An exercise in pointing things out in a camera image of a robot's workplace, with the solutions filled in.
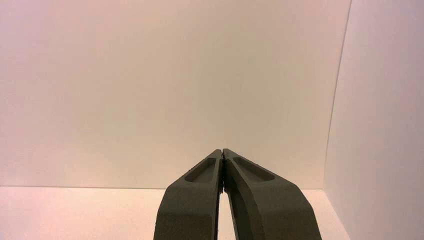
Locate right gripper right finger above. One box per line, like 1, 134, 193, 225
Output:
222, 148, 323, 240

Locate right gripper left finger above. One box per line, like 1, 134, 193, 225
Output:
153, 148, 224, 240

